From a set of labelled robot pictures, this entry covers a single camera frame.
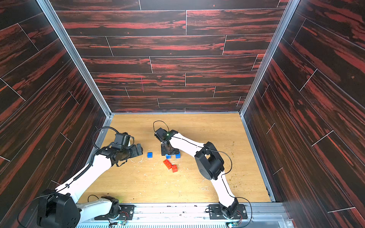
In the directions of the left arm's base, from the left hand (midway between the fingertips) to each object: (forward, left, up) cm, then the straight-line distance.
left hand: (138, 150), depth 86 cm
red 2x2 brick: (-7, -23, -8) cm, 25 cm away
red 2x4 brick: (-4, -18, -9) cm, 20 cm away
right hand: (+5, -20, -8) cm, 22 cm away
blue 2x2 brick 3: (+1, -24, -9) cm, 26 cm away
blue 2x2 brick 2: (+1, -18, -10) cm, 20 cm away
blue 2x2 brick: (+2, -5, -9) cm, 11 cm away
